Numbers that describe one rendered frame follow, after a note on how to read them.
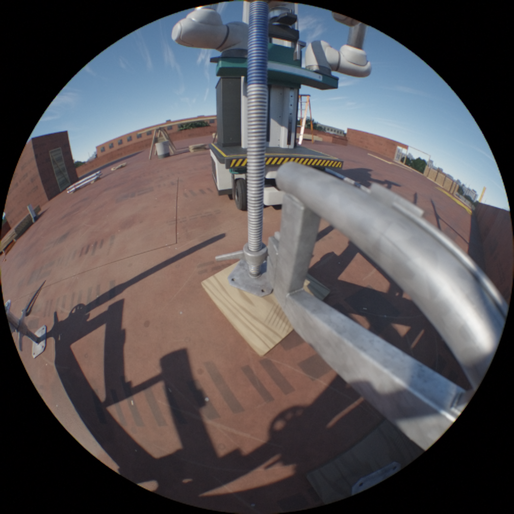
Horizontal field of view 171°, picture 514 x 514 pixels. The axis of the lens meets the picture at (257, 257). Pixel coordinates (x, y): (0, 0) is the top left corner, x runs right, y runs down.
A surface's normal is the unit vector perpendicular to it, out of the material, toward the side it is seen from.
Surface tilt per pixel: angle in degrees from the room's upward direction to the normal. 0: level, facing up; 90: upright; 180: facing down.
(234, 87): 90
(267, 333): 0
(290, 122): 90
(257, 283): 0
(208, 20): 96
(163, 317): 0
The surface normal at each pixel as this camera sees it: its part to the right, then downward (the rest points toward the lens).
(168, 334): 0.01, -0.73
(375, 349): -0.17, -0.95
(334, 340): -0.93, 0.25
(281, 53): 0.31, 0.65
